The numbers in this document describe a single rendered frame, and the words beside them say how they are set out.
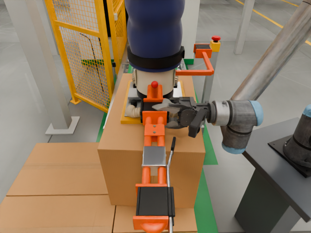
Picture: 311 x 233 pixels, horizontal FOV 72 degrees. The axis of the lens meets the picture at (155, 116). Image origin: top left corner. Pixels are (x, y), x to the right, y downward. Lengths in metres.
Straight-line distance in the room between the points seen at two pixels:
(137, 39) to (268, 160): 0.85
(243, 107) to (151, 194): 0.44
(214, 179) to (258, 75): 1.29
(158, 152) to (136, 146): 0.23
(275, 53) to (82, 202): 1.10
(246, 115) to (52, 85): 1.86
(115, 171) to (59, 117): 1.64
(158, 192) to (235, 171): 1.65
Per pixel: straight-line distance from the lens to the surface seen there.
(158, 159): 0.58
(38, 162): 1.53
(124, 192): 1.03
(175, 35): 0.82
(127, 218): 1.17
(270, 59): 0.87
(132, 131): 0.87
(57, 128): 2.60
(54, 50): 4.58
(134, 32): 0.83
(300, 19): 0.86
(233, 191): 1.99
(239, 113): 0.77
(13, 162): 2.46
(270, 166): 1.21
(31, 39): 2.13
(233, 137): 0.84
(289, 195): 1.13
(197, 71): 1.01
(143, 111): 0.71
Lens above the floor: 1.58
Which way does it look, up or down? 38 degrees down
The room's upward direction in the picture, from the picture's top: straight up
